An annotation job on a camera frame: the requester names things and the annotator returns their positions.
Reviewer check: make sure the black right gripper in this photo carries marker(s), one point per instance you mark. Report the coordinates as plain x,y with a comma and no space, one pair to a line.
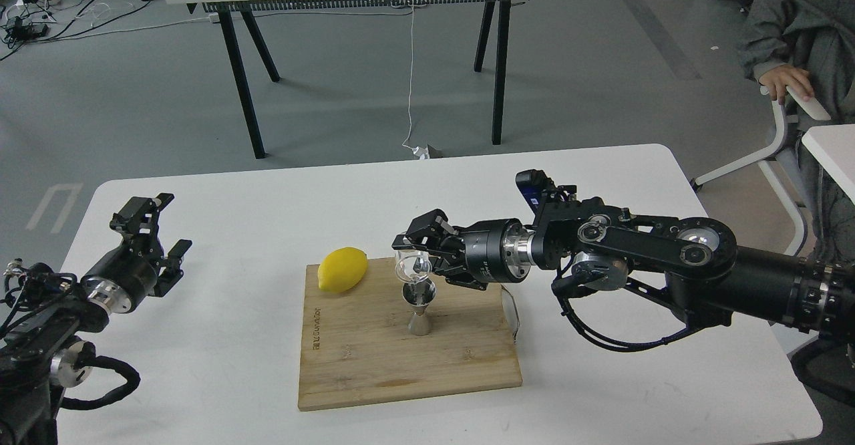
495,251

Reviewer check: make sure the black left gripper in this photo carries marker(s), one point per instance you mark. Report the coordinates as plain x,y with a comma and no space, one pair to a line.
125,276

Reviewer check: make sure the small clear glass cup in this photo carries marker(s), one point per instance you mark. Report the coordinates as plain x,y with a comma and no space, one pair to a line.
412,266

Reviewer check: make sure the steel double jigger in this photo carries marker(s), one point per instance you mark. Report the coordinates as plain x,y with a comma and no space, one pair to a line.
418,296

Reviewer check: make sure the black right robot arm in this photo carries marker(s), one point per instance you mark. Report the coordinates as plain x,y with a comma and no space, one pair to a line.
692,266

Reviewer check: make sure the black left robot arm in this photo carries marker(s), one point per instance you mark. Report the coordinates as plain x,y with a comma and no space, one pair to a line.
45,365

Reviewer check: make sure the person's hand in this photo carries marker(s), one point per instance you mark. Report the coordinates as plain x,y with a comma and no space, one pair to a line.
783,77

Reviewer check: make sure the yellow lemon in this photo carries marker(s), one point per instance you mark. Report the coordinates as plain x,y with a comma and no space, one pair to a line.
341,270

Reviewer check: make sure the bamboo cutting board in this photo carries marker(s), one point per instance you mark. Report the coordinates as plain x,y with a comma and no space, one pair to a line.
356,348

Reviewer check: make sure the white background table black legs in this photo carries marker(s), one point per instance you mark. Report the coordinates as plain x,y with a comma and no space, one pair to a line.
354,4

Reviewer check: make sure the white office chair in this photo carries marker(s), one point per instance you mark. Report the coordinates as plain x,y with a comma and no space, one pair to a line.
779,162

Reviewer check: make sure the person in grey hoodie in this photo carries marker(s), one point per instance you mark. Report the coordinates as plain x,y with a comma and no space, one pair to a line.
818,36

